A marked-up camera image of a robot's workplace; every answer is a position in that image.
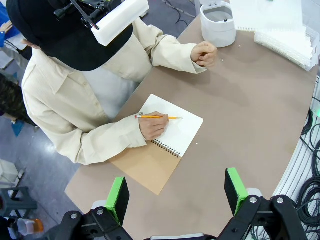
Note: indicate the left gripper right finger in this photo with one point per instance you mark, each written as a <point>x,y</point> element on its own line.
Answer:
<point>236,192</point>

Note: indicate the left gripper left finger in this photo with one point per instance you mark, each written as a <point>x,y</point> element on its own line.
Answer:
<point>117,200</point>

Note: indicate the yellow pencil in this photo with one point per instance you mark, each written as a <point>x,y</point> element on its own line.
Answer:
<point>152,116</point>

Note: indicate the person's right forearm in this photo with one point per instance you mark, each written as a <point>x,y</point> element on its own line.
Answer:
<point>107,140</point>

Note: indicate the person's right hand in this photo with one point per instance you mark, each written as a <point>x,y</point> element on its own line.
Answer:
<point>153,126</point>

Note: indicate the person's left hand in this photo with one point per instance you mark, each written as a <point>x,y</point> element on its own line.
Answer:
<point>205,53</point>

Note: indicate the spiral notebook kraft cover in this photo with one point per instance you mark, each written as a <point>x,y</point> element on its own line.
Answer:
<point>185,130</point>

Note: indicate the orange translucent container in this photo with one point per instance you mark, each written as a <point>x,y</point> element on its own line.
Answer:
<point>35,226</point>

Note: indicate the grey plastic stool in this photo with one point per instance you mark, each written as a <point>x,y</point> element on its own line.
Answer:
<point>22,203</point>

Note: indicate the white storage box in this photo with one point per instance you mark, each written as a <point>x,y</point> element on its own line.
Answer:
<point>7,172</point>

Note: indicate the person in beige shirt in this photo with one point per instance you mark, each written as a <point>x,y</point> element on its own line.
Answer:
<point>62,100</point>

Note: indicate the blue floor marker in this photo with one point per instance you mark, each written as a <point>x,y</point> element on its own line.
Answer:
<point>18,127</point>

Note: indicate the dark patterned garment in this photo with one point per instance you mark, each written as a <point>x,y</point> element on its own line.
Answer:
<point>12,100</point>

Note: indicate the white plastic mesh basket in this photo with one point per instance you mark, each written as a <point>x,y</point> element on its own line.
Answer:
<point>282,47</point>

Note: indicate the white desktop trash bin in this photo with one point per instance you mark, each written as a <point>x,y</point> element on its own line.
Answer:
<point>217,35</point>

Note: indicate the white paper stack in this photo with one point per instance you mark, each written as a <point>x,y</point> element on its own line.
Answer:
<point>270,15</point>

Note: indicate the white table edge rail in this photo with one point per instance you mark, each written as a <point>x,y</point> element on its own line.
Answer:
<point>295,165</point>

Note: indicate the white head-mounted camera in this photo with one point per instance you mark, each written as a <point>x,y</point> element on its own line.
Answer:
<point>117,22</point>

